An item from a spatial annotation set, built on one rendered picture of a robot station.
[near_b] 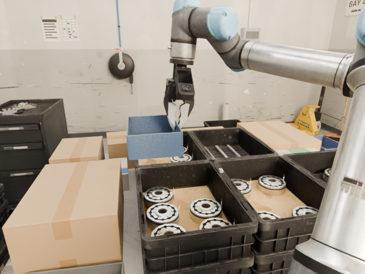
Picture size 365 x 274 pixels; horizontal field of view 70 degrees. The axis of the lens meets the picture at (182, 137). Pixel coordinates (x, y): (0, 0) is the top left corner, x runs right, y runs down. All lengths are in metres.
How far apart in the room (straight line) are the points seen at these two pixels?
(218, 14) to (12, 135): 1.87
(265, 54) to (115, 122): 3.63
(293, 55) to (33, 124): 1.86
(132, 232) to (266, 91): 3.90
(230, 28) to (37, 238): 0.76
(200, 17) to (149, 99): 3.45
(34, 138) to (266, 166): 1.70
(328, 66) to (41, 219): 0.82
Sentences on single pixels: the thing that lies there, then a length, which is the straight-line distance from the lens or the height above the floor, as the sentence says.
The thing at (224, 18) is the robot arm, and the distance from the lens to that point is 0.66.
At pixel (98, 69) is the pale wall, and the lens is 4.06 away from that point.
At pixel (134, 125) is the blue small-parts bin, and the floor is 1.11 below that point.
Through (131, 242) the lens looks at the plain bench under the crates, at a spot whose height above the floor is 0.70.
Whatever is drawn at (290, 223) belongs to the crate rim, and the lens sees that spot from 0.77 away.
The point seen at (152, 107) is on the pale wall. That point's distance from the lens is 4.13.
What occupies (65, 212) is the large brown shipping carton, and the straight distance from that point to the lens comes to 0.85.
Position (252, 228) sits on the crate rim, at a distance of 0.71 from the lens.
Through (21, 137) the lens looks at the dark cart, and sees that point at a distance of 2.25.
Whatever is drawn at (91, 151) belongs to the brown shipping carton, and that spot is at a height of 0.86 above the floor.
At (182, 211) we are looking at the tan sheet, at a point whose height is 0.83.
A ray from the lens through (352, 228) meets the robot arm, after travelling 0.40.
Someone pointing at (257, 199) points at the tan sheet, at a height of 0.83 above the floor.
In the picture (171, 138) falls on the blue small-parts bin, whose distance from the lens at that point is 0.69.
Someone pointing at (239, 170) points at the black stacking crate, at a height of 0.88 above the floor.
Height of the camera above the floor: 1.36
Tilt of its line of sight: 19 degrees down
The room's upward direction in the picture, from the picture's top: straight up
